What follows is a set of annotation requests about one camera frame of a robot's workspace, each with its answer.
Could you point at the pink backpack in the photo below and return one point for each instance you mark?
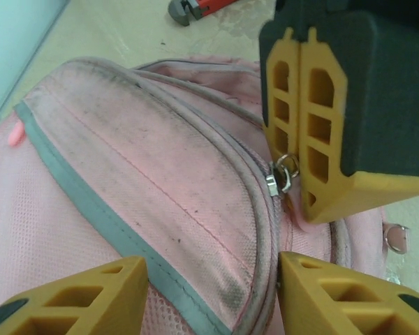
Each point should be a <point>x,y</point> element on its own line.
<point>125,157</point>

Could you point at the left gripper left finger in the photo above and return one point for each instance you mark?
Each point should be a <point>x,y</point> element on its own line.
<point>132,279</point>

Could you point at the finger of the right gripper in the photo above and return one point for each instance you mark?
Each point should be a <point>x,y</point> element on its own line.
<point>295,104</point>
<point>335,199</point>

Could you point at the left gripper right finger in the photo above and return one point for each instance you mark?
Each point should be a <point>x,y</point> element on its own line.
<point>300,286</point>

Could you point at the red pipe wrench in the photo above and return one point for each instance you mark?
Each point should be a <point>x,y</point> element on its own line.
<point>195,8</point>

